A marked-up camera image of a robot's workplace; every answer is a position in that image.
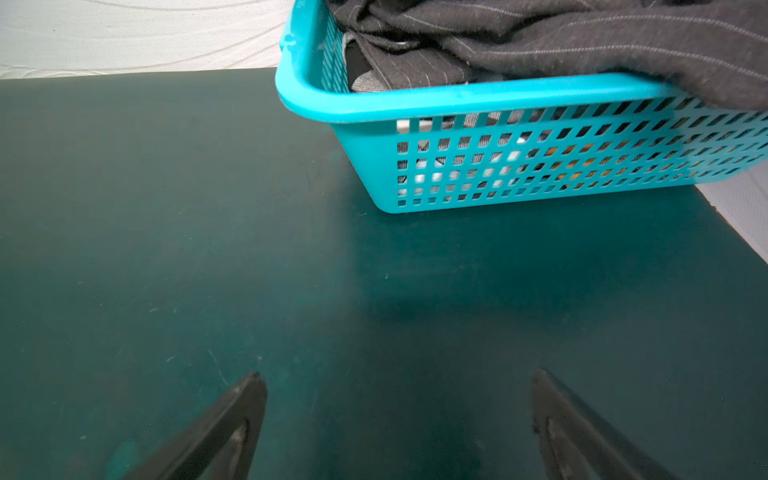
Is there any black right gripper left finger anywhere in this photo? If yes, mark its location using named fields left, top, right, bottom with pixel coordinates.
left=125, top=372, right=268, bottom=479

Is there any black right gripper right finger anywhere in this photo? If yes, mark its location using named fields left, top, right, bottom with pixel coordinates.
left=531, top=368, right=676, bottom=479

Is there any dark grey pinstriped shirt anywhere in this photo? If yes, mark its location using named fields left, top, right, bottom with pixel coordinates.
left=327, top=1, right=767, bottom=110

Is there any teal plastic laundry basket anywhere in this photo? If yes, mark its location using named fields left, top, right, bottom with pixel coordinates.
left=276, top=1, right=767, bottom=213

